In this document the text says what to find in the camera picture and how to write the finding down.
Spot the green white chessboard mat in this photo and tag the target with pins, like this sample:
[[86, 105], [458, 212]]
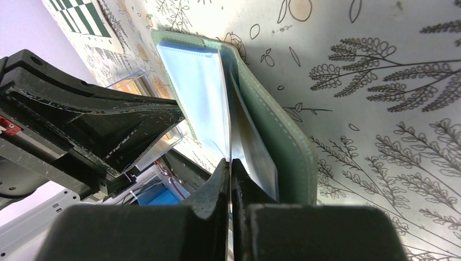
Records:
[[81, 18]]

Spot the clear plastic card box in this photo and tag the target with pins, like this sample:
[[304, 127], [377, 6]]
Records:
[[139, 83]]

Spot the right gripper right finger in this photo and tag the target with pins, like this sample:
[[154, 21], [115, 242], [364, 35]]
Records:
[[266, 230]]

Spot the floral tablecloth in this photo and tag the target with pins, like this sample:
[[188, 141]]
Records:
[[375, 86]]

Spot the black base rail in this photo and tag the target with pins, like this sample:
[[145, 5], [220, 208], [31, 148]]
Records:
[[191, 175]]

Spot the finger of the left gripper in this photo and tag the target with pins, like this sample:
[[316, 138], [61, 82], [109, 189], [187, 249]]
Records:
[[101, 125]]

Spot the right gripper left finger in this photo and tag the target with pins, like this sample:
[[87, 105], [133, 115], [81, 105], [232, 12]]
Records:
[[195, 229]]

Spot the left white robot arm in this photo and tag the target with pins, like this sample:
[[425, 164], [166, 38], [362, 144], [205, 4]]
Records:
[[39, 181]]

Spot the green leather card holder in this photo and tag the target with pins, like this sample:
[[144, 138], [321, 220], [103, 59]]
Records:
[[231, 113]]

